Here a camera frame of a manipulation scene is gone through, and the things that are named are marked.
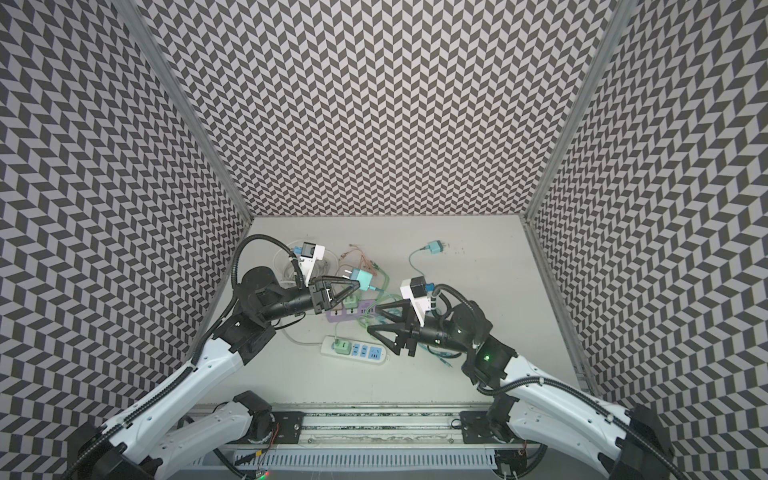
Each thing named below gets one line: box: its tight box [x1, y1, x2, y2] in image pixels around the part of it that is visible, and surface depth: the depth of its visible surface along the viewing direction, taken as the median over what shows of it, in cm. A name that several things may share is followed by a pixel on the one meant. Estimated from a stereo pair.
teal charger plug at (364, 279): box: [350, 268, 376, 291], surface depth 64 cm
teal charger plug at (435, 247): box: [425, 240, 444, 254], surface depth 110 cm
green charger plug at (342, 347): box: [331, 339, 352, 355], surface depth 81 cm
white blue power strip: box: [321, 336, 388, 364], surface depth 84 cm
